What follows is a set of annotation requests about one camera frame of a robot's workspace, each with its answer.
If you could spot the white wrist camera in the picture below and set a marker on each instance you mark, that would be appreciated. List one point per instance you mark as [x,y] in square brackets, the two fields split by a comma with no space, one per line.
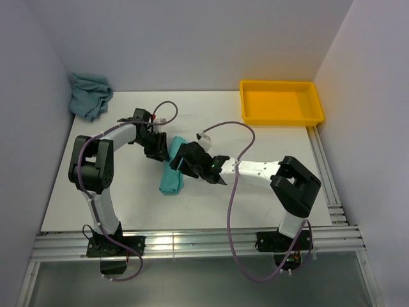
[204,141]
[160,121]

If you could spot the aluminium right side rail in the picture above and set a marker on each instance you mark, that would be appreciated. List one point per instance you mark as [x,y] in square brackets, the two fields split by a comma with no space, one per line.
[326,169]

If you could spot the teal green t-shirt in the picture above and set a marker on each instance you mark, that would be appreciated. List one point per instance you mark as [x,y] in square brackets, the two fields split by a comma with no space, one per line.
[172,180]

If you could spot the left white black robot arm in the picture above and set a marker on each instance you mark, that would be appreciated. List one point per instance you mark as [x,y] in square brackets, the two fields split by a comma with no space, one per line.
[91,170]

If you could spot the crumpled grey-blue t-shirt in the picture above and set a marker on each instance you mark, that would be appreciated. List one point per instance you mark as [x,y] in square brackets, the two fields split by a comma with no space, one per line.
[90,96]

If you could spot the yellow plastic tray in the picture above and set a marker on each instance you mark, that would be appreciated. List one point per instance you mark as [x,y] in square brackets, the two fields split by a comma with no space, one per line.
[280,103]

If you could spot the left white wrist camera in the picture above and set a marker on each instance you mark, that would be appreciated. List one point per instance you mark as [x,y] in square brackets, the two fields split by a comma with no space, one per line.
[160,121]

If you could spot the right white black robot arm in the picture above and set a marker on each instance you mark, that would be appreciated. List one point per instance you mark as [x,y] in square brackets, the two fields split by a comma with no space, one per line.
[293,184]

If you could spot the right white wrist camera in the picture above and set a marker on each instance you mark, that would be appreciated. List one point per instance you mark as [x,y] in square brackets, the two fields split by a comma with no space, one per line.
[204,141]

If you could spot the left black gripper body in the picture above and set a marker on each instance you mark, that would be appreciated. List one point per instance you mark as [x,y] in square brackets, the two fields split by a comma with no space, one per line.
[153,143]

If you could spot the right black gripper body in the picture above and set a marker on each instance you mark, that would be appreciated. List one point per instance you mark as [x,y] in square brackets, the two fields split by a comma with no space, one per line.
[192,171]

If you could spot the aluminium front rail frame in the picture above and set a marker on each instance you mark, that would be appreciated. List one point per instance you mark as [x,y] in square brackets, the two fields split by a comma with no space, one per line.
[71,246]

